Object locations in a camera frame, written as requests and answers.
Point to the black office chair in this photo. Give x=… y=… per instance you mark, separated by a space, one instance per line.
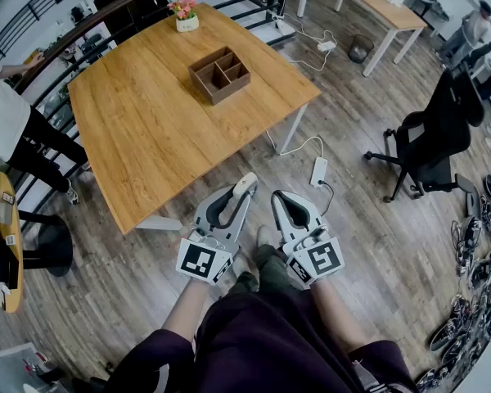
x=433 y=137

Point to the person's left forearm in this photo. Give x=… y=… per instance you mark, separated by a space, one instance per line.
x=184 y=309

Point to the person's dark purple shirt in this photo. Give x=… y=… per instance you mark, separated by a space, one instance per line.
x=270 y=342

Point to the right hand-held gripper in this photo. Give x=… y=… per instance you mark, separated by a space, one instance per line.
x=321 y=260

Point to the wooden desk with white legs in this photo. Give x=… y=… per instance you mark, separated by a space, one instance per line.
x=384 y=12

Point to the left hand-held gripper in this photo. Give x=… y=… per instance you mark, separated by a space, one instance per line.
x=198 y=260

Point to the grey plastic bin with parts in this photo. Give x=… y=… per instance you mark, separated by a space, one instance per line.
x=12 y=367

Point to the round wooden side table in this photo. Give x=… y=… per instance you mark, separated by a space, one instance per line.
x=6 y=236

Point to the person's green trousers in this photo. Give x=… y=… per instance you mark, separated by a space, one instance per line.
x=270 y=266

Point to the white wall power strip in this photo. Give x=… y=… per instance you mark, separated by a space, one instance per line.
x=278 y=21

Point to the white table leg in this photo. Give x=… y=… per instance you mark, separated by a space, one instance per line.
x=294 y=127
x=157 y=223

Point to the person's left hand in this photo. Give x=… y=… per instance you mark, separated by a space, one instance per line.
x=187 y=232

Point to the pink flowers in white pot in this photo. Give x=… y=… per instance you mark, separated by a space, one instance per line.
x=186 y=14

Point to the white oblong plastic device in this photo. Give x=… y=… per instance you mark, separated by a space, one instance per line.
x=245 y=184

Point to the brown wooden compartment organizer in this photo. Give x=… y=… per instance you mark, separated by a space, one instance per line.
x=213 y=86

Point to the person's tan shoe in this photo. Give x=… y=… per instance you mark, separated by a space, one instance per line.
x=265 y=236

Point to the person's right forearm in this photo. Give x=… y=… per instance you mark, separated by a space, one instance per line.
x=337 y=313

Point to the black mesh waste bin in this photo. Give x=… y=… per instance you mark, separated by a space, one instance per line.
x=361 y=48

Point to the black round stool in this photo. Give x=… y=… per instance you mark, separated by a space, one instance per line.
x=51 y=244

